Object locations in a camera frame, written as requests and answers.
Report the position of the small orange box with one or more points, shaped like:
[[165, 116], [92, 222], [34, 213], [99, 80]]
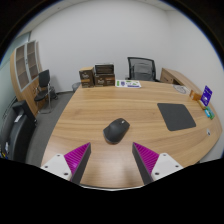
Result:
[[195, 95]]

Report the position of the wooden side desk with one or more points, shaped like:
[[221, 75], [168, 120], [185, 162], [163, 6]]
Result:
[[176, 77]]

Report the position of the black leather armchair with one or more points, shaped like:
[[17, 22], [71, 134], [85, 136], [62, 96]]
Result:
[[18, 131]]

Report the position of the black mesh office chair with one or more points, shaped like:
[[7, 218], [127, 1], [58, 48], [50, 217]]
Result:
[[130, 68]]

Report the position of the black computer mouse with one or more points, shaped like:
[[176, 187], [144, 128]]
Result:
[[115, 130]]

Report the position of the white printed paper sheet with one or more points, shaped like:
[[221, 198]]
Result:
[[128, 84]]

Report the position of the grey backpack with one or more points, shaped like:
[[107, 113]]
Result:
[[142, 71]]

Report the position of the tall brown cardboard box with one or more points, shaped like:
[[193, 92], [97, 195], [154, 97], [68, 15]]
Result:
[[86, 78]]

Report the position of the wooden shelf unit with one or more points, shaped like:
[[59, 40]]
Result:
[[25, 71]]

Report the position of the purple card package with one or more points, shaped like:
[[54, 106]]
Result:
[[206, 95]]

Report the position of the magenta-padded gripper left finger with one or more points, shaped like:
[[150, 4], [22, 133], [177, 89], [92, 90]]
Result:
[[77, 159]]

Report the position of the dark grey mouse pad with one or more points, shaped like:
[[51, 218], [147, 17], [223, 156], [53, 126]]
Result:
[[176, 116]]

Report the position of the green blue small pack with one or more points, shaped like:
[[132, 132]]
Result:
[[209, 113]]

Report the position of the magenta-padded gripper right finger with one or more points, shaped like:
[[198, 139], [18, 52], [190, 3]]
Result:
[[146, 159]]

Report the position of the black metal-legged chair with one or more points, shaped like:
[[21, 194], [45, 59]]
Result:
[[43, 80]]

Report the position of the black open box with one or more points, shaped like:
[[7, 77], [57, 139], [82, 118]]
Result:
[[104, 68]]

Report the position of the round grey white mat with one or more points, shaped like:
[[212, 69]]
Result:
[[181, 89]]

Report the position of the small tan box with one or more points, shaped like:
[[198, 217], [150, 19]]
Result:
[[201, 104]]

